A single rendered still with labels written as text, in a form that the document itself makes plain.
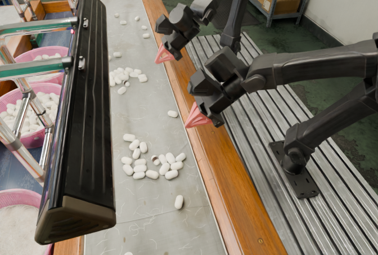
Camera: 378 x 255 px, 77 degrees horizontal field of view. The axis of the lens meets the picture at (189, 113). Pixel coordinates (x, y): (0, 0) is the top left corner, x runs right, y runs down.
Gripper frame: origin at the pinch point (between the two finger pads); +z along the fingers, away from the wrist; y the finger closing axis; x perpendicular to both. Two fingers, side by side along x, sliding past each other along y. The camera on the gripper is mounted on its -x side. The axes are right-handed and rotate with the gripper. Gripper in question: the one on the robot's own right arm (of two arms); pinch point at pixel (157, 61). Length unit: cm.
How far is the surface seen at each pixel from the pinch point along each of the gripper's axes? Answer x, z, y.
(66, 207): -33, -6, 67
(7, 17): -42, 62, -79
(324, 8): 170, -120, -136
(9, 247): -22, 37, 53
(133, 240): -5, 17, 58
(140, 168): -3.7, 12.8, 41.5
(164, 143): 3.0, 8.0, 33.7
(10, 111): -29, 45, 6
